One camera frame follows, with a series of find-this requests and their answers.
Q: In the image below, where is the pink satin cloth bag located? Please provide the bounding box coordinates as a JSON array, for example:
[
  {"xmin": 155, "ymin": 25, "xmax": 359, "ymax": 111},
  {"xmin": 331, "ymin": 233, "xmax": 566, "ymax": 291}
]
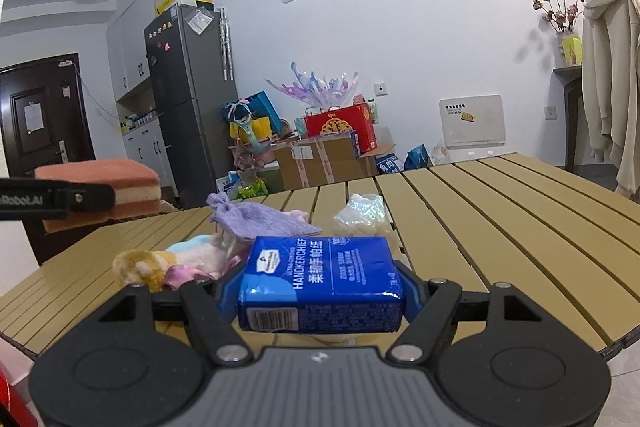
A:
[{"xmin": 163, "ymin": 232, "xmax": 250, "ymax": 291}]

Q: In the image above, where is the purple drawstring cloth bag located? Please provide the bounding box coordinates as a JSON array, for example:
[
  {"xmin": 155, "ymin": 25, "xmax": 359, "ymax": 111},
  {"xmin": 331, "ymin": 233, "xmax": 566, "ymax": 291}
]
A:
[{"xmin": 206, "ymin": 193, "xmax": 321, "ymax": 242}]

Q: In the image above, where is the blue tissue pack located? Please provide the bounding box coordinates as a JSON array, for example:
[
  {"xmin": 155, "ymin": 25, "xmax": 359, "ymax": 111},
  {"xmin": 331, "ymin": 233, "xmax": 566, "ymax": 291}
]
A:
[{"xmin": 238, "ymin": 236, "xmax": 404, "ymax": 335}]

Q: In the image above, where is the yellow white plush toy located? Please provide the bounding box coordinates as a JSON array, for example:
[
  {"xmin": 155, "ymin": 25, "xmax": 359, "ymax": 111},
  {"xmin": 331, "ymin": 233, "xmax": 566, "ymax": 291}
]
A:
[{"xmin": 112, "ymin": 249, "xmax": 177, "ymax": 293}]

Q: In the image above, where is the dark brown door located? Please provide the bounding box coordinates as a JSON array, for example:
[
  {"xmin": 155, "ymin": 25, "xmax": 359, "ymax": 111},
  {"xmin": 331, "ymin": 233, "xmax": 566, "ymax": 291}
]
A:
[{"xmin": 0, "ymin": 52, "xmax": 98, "ymax": 266}]

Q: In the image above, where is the clear plastic bag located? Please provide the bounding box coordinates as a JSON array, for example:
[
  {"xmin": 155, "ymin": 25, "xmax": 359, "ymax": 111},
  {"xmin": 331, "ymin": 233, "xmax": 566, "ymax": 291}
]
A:
[{"xmin": 332, "ymin": 194, "xmax": 393, "ymax": 237}]

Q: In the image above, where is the tan folding slat table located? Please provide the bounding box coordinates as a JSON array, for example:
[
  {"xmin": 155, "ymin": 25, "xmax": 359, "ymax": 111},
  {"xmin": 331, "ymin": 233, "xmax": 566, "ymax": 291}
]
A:
[{"xmin": 1, "ymin": 154, "xmax": 639, "ymax": 358}]

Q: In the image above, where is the white kitchen cabinet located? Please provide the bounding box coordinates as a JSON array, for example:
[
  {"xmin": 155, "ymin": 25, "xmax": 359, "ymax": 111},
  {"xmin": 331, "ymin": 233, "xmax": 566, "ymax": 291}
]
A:
[{"xmin": 106, "ymin": 0, "xmax": 177, "ymax": 202}]

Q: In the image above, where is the large cardboard box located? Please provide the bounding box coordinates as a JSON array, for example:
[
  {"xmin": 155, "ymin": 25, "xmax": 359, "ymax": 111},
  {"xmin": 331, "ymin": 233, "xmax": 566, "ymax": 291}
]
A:
[{"xmin": 273, "ymin": 131, "xmax": 376, "ymax": 191}]

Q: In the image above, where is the blue gift bag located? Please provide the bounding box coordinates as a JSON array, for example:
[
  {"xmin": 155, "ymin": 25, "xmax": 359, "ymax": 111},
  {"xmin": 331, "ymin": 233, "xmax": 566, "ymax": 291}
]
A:
[{"xmin": 246, "ymin": 91, "xmax": 282, "ymax": 134}]

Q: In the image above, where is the red gift box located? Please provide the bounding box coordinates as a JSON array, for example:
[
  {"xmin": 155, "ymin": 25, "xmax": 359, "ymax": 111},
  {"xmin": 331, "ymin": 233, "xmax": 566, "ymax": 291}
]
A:
[{"xmin": 305, "ymin": 103, "xmax": 378, "ymax": 154}]

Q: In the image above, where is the red plastic bucket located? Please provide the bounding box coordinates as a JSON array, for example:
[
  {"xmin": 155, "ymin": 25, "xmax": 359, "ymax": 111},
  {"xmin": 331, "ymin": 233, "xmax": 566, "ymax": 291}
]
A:
[{"xmin": 0, "ymin": 373, "xmax": 38, "ymax": 427}]

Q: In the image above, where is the iridescent flower bouquet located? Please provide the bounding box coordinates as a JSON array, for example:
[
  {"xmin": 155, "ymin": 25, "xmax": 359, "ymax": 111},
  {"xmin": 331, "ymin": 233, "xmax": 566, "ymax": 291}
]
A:
[{"xmin": 266, "ymin": 62, "xmax": 359, "ymax": 112}]

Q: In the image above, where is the dark grey refrigerator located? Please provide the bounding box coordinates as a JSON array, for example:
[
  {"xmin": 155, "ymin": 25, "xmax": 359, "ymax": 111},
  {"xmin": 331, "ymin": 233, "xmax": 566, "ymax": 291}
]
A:
[{"xmin": 144, "ymin": 4, "xmax": 238, "ymax": 208}]

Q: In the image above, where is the yellow vase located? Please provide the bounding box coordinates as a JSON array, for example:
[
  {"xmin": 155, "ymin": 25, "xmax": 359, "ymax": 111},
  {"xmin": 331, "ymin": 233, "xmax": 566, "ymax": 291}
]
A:
[{"xmin": 559, "ymin": 32, "xmax": 582, "ymax": 67}]

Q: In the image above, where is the dried flower bouquet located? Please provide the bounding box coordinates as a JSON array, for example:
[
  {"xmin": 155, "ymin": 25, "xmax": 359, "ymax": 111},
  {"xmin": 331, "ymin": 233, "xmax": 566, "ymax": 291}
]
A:
[{"xmin": 532, "ymin": 0, "xmax": 586, "ymax": 34}]

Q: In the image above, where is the cream hanging jacket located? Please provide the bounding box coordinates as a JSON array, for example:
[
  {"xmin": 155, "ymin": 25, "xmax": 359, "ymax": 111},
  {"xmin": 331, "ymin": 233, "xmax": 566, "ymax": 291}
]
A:
[{"xmin": 582, "ymin": 0, "xmax": 639, "ymax": 200}]

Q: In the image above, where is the white wall heater panel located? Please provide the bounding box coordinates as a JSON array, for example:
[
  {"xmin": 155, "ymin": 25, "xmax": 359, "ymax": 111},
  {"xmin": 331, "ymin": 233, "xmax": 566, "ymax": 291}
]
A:
[{"xmin": 438, "ymin": 94, "xmax": 506, "ymax": 148}]

